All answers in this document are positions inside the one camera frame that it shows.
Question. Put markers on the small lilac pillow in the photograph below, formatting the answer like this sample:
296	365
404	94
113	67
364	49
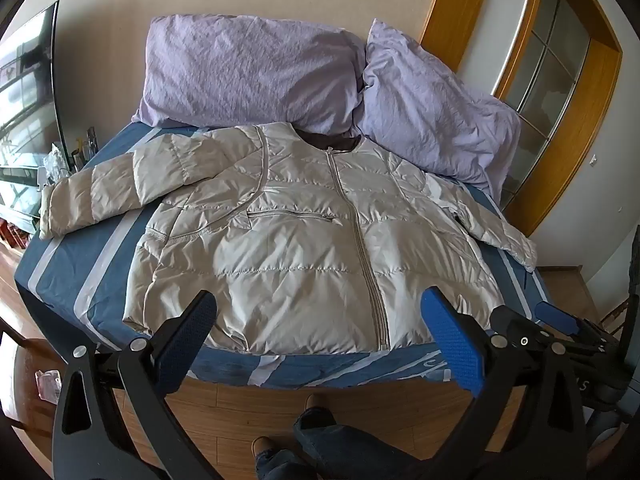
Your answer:
425	110

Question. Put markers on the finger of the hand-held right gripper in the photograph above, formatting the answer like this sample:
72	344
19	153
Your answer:
515	325
557	317

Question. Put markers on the small white wall hook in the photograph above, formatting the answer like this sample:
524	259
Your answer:
593	160

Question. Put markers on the person's left leg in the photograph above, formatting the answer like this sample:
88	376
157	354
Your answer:
270	460

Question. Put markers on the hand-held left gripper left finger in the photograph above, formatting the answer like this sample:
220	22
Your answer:
187	332

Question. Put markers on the person's leg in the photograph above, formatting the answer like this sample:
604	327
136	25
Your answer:
340	440
270	460

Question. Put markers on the large lilac pillow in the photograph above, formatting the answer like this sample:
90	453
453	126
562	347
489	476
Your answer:
250	70

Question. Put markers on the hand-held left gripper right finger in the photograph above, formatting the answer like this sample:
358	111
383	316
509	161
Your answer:
450	337

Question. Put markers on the glass bottles on stand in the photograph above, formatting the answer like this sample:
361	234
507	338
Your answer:
85	147

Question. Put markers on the wooden framed glass door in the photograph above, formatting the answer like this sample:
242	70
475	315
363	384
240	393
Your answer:
545	75

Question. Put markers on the round wooden table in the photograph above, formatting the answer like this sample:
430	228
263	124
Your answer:
30	440

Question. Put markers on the blue striped bed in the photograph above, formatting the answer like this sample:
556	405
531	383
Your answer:
80	255

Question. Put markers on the clear plastic bag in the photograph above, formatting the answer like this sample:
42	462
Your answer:
49	386

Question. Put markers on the person's right leg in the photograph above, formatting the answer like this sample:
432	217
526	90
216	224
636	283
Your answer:
340	440

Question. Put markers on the beige puffer jacket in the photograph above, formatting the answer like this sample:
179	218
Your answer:
295	240

